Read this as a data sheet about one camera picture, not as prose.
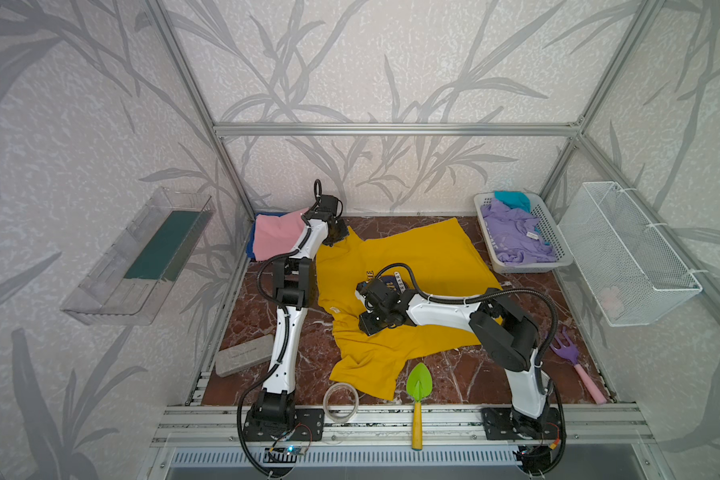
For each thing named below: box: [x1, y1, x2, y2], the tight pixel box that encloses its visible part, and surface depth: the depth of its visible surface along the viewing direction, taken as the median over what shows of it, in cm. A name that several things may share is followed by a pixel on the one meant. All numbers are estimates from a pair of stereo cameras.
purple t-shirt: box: [480, 199, 556, 264], surface depth 110 cm
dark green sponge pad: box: [124, 210, 212, 281], surface depth 68 cm
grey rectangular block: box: [215, 334, 274, 377], surface depth 84 cm
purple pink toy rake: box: [549, 327, 607, 405], surface depth 86 cm
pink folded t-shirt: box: [253, 208, 309, 261], surface depth 114 cm
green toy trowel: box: [406, 362, 433, 451], surface depth 79 cm
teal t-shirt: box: [494, 191, 531, 213], surface depth 117 cm
